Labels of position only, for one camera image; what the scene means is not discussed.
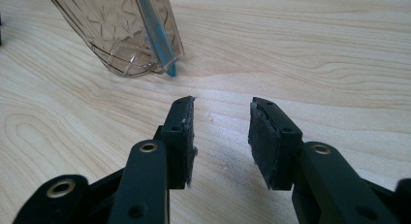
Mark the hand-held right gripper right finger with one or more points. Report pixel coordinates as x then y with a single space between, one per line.
273 153

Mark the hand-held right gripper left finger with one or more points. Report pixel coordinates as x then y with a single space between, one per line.
179 153

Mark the blue grey toothbrush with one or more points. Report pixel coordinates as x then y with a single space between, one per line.
158 39

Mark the clear brownish plastic cup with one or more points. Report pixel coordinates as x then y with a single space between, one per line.
113 30

